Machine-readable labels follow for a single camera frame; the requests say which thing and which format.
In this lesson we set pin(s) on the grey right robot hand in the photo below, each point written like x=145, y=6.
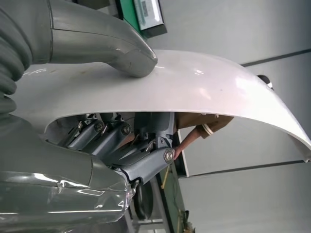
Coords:
x=84, y=38

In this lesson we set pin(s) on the person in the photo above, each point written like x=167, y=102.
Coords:
x=206, y=125

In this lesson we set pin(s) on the green plastic crate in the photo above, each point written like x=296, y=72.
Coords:
x=128, y=13

